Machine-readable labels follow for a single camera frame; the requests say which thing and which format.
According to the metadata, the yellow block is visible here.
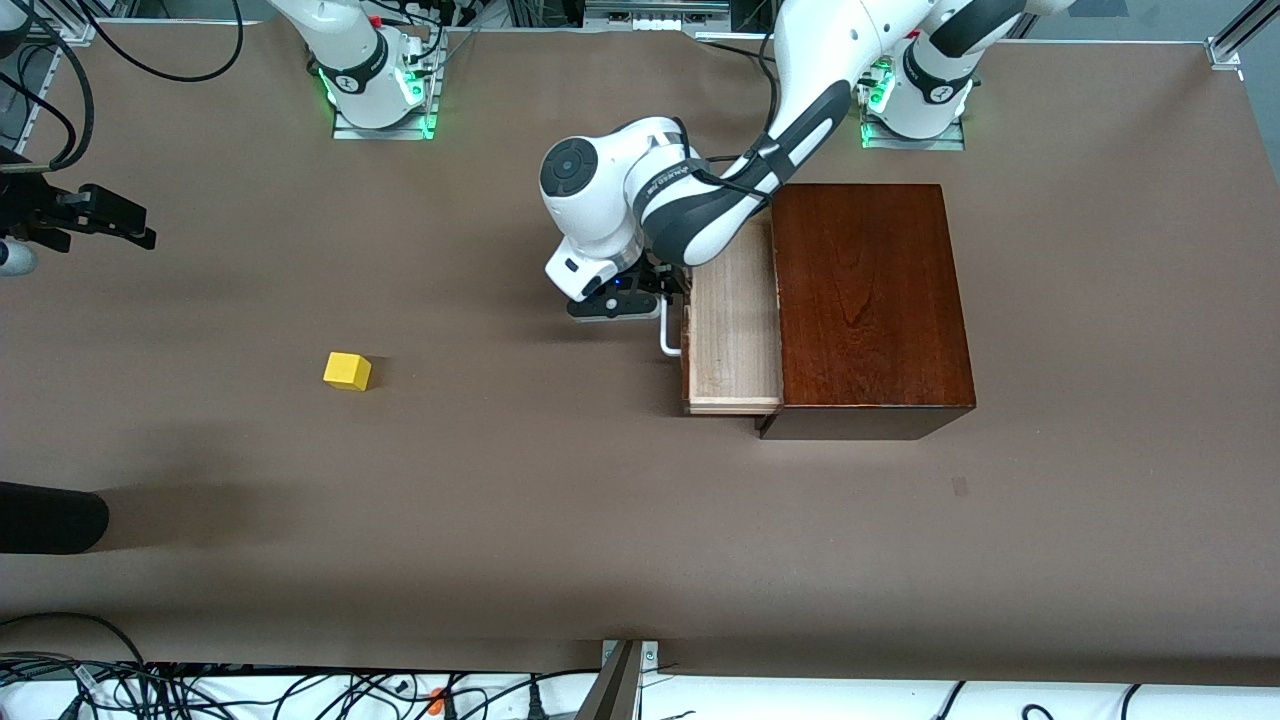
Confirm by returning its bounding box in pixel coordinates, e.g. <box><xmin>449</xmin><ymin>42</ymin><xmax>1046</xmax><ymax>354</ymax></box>
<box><xmin>323</xmin><ymin>352</ymin><xmax>372</xmax><ymax>392</ymax></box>

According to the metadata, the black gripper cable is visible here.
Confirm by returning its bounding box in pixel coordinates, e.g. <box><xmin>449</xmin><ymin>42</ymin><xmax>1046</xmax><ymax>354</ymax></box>
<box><xmin>0</xmin><ymin>0</ymin><xmax>96</xmax><ymax>173</ymax></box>
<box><xmin>690</xmin><ymin>30</ymin><xmax>801</xmax><ymax>201</ymax></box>

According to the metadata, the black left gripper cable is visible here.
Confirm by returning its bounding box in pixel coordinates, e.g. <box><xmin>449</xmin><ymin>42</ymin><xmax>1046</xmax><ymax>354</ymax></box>
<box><xmin>690</xmin><ymin>30</ymin><xmax>801</xmax><ymax>201</ymax></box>

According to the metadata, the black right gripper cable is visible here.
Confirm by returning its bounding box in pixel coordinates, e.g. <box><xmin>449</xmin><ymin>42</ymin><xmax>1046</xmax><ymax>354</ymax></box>
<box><xmin>0</xmin><ymin>0</ymin><xmax>96</xmax><ymax>173</ymax></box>

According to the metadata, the black cable to arm base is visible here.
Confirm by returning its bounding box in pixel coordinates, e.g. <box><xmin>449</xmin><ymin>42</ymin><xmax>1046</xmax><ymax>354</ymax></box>
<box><xmin>695</xmin><ymin>35</ymin><xmax>776</xmax><ymax>63</ymax></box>

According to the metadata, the black arching cable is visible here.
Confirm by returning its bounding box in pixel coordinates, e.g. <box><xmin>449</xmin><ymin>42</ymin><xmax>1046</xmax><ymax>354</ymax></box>
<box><xmin>0</xmin><ymin>612</ymin><xmax>151</xmax><ymax>691</ymax></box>

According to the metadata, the black looping cable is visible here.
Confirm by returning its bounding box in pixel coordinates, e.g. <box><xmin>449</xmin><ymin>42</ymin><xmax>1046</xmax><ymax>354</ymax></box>
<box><xmin>95</xmin><ymin>0</ymin><xmax>244</xmax><ymax>83</ymax></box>

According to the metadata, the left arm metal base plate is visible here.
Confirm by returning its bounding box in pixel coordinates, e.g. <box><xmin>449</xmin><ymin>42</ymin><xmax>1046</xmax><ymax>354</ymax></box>
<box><xmin>860</xmin><ymin>112</ymin><xmax>967</xmax><ymax>152</ymax></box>

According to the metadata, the white power strip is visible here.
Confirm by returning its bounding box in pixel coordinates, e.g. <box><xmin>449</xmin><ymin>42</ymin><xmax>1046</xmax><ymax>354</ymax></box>
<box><xmin>583</xmin><ymin>0</ymin><xmax>731</xmax><ymax>33</ymax></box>

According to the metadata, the metal bracket at table edge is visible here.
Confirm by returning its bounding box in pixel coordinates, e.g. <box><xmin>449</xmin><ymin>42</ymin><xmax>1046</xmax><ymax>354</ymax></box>
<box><xmin>575</xmin><ymin>638</ymin><xmax>661</xmax><ymax>720</ymax></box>

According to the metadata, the black cable tangle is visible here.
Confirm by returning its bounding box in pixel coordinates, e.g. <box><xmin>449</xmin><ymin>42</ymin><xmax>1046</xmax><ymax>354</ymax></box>
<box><xmin>0</xmin><ymin>650</ymin><xmax>601</xmax><ymax>720</ymax></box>

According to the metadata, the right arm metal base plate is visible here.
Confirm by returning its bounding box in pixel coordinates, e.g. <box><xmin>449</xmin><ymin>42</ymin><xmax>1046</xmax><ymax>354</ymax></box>
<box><xmin>332</xmin><ymin>60</ymin><xmax>439</xmax><ymax>141</ymax></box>

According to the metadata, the aluminium frame profile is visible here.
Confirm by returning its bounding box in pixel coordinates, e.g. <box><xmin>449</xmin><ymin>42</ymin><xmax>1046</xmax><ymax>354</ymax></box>
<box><xmin>1205</xmin><ymin>0</ymin><xmax>1280</xmax><ymax>69</ymax></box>
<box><xmin>0</xmin><ymin>0</ymin><xmax>96</xmax><ymax>151</ymax></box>

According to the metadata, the black cylinder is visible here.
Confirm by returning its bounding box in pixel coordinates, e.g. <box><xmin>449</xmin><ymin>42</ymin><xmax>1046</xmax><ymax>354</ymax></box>
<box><xmin>0</xmin><ymin>481</ymin><xmax>109</xmax><ymax>555</ymax></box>

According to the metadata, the dark brown wooden cabinet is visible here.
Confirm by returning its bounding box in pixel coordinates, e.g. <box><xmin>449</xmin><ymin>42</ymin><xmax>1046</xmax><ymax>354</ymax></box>
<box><xmin>757</xmin><ymin>183</ymin><xmax>978</xmax><ymax>441</ymax></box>

